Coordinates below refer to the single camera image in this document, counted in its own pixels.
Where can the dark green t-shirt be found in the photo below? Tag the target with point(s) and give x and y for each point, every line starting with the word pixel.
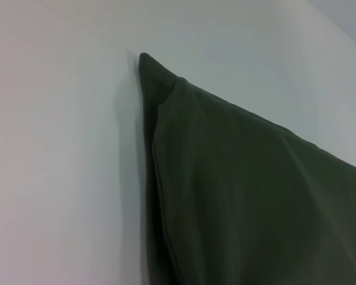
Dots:
pixel 240 193

